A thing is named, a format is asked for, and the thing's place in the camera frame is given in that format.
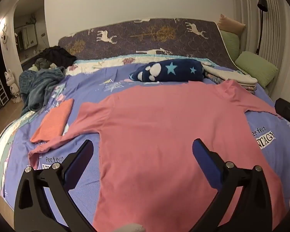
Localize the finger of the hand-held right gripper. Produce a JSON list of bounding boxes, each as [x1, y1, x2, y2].
[[274, 98, 290, 133]]

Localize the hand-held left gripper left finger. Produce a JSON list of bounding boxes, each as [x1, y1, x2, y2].
[[14, 139, 95, 232]]

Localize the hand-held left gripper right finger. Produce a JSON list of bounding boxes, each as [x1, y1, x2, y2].
[[192, 138, 281, 232]]

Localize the pink long-sleeved shirt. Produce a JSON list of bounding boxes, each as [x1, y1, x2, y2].
[[28, 80, 284, 232]]

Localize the black clothes pile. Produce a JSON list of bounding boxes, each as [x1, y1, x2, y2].
[[36, 46, 77, 67]]

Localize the folded patterned cloth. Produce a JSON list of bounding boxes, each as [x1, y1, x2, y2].
[[204, 74, 257, 92]]

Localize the folded orange cloth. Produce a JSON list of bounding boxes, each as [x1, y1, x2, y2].
[[30, 99, 74, 143]]

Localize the large green pillow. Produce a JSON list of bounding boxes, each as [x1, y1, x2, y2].
[[235, 51, 279, 89]]

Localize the folded beige cloth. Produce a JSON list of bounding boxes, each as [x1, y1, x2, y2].
[[203, 65, 258, 86]]

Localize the purple printed bedsheet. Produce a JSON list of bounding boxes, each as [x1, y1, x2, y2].
[[0, 60, 290, 223]]

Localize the small green pillow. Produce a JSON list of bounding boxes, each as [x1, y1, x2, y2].
[[219, 30, 240, 61]]

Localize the teal blanket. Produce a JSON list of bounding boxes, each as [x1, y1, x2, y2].
[[19, 66, 66, 116]]

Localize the navy star print blanket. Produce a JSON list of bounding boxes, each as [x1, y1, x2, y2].
[[129, 58, 205, 83]]

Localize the white cat figurine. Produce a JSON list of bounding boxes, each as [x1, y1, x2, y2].
[[4, 69, 21, 102]]

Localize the tan pillow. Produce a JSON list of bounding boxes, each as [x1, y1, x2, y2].
[[217, 14, 246, 35]]

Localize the grey-green cloth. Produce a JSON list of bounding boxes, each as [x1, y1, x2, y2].
[[35, 58, 56, 71]]

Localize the black floor lamp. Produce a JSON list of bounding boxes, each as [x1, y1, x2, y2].
[[255, 0, 268, 55]]

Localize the deer print headboard cover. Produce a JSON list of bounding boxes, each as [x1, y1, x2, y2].
[[57, 17, 237, 64]]

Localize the white cabinet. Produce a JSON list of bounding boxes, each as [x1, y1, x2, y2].
[[14, 24, 38, 51]]

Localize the deer wall decoration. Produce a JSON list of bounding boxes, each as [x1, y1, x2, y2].
[[0, 24, 9, 51]]

